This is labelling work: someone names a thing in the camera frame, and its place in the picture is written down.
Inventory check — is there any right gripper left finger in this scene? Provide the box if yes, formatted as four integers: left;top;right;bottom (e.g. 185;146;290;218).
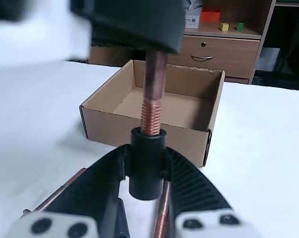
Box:
5;144;133;238

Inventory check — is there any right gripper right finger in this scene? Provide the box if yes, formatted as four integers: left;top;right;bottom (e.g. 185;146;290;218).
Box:
161;145;264;238

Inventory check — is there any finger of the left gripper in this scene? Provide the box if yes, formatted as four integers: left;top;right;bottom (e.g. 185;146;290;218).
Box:
69;0;185;56

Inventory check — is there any black sleeve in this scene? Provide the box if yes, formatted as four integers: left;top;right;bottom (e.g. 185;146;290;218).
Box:
130;127;169;201

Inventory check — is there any copper bolt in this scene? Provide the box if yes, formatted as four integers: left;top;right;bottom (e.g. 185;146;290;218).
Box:
151;180;171;238
140;51;169;137
22;168;88;217

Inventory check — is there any cardboard box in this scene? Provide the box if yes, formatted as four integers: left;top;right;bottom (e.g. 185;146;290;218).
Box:
79;59;226;168

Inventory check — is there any wooden drawer cabinet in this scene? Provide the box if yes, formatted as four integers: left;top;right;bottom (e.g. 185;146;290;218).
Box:
89;0;277;85

